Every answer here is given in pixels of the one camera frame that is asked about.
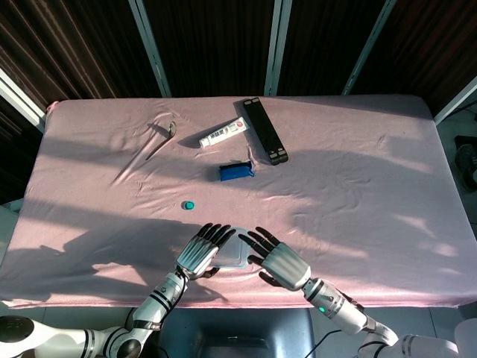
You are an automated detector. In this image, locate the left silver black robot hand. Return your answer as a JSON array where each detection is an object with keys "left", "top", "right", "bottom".
[{"left": 174, "top": 222, "right": 237, "bottom": 281}]

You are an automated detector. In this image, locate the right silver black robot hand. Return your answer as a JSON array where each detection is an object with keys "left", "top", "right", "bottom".
[{"left": 238, "top": 226, "right": 313, "bottom": 292}]

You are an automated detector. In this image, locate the clear blue-rimmed container lid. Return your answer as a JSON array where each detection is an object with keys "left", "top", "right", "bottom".
[{"left": 215, "top": 226, "right": 250, "bottom": 271}]

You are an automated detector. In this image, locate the gray robot base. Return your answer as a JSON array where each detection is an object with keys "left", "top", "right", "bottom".
[{"left": 154, "top": 308, "right": 317, "bottom": 358}]

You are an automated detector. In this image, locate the pink tablecloth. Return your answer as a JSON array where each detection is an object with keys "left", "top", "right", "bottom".
[{"left": 0, "top": 95, "right": 477, "bottom": 310}]

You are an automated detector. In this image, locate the blue plastic packet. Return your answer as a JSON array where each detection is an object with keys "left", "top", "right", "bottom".
[{"left": 218, "top": 160, "right": 256, "bottom": 183}]

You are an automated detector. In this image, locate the white toothpaste tube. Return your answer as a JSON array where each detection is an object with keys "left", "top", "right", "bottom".
[{"left": 198, "top": 116, "right": 248, "bottom": 149}]

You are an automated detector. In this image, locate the metal spoon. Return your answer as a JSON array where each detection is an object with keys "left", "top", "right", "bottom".
[{"left": 145, "top": 121, "right": 178, "bottom": 162}]

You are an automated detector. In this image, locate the long black flat bar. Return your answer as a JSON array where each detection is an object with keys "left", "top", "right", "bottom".
[{"left": 242, "top": 97, "right": 290, "bottom": 166}]

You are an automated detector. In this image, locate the black floor device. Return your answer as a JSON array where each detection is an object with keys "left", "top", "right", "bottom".
[{"left": 453, "top": 135, "right": 477, "bottom": 193}]

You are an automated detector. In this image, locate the dark brown curtain panel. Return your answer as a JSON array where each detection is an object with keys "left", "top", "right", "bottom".
[
  {"left": 372, "top": 0, "right": 477, "bottom": 115},
  {"left": 277, "top": 0, "right": 389, "bottom": 97},
  {"left": 0, "top": 0, "right": 162, "bottom": 111},
  {"left": 143, "top": 0, "right": 277, "bottom": 98}
]

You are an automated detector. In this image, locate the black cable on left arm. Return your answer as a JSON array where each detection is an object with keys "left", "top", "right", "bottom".
[{"left": 163, "top": 271, "right": 189, "bottom": 310}]

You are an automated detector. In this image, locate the white window frame post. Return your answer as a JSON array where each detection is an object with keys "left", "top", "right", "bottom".
[
  {"left": 0, "top": 68, "right": 48, "bottom": 132},
  {"left": 263, "top": 0, "right": 294, "bottom": 97},
  {"left": 341, "top": 0, "right": 400, "bottom": 96},
  {"left": 433, "top": 75, "right": 477, "bottom": 126},
  {"left": 127, "top": 0, "right": 173, "bottom": 98}
]

